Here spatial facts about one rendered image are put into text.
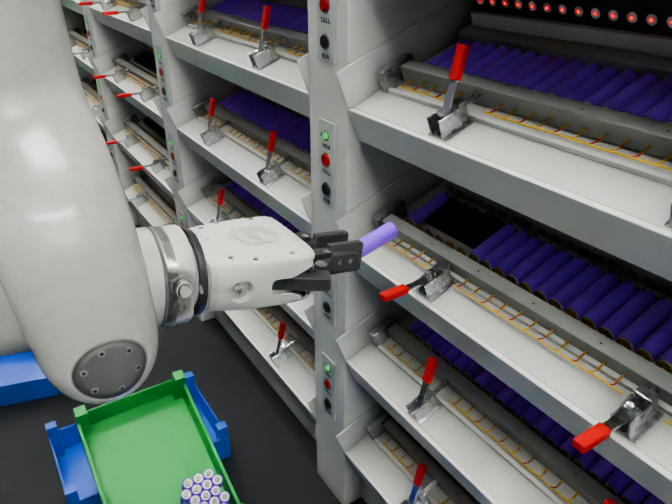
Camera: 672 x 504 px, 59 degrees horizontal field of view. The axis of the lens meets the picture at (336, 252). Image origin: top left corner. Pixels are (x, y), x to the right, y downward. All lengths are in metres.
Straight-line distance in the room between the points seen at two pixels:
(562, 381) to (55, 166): 0.48
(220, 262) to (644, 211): 0.33
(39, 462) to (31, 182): 1.05
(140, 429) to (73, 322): 0.86
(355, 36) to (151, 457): 0.83
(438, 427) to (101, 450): 0.65
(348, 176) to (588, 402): 0.40
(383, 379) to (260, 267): 0.45
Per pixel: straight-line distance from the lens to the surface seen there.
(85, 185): 0.38
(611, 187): 0.54
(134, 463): 1.21
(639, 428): 0.60
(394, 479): 1.03
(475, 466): 0.80
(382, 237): 0.61
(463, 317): 0.70
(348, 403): 1.01
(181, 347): 1.58
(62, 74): 0.42
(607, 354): 0.62
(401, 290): 0.69
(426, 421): 0.85
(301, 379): 1.20
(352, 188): 0.81
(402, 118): 0.70
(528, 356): 0.65
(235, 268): 0.49
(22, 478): 1.37
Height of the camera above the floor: 0.93
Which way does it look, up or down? 28 degrees down
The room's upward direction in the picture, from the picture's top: straight up
